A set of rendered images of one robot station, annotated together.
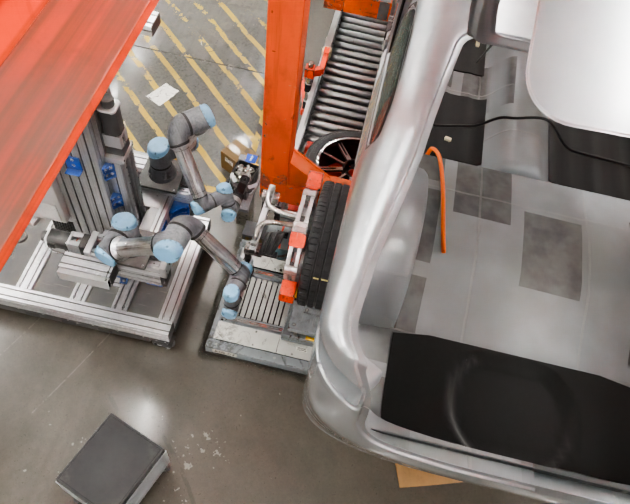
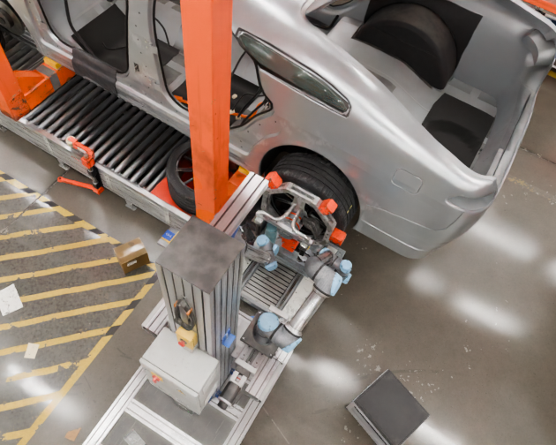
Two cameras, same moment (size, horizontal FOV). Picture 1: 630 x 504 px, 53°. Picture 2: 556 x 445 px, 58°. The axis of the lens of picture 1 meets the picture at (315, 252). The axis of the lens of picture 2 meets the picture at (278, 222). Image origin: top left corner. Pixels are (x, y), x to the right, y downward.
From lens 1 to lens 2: 2.33 m
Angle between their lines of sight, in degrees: 37
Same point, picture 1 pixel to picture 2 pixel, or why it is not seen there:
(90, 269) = (267, 373)
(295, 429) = (368, 292)
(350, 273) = (443, 160)
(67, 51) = not seen: outside the picture
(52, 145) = not seen: outside the picture
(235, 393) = (334, 322)
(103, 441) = (375, 410)
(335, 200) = (308, 170)
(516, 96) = not seen: hidden behind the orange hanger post
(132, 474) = (402, 394)
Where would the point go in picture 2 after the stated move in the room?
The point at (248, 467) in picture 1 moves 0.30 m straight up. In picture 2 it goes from (386, 329) to (398, 316)
